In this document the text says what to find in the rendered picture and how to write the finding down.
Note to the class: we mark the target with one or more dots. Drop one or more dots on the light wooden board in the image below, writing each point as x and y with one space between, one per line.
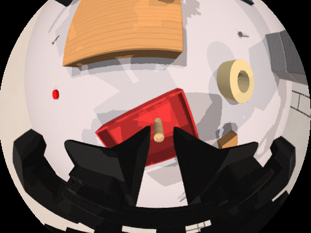
112 29

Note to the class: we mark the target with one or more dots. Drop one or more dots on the red open tray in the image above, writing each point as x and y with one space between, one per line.
173 110

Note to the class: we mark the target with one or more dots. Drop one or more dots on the beige ring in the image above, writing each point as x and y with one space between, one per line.
235 80

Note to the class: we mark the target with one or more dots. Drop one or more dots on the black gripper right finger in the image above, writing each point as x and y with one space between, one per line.
201 163

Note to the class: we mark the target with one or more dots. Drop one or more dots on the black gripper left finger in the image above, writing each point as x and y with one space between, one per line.
126 164

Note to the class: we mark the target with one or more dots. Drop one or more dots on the wooden dowel pin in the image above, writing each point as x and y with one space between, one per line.
158 130

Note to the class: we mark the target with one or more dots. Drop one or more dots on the black cylinder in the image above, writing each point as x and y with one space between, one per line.
65 2

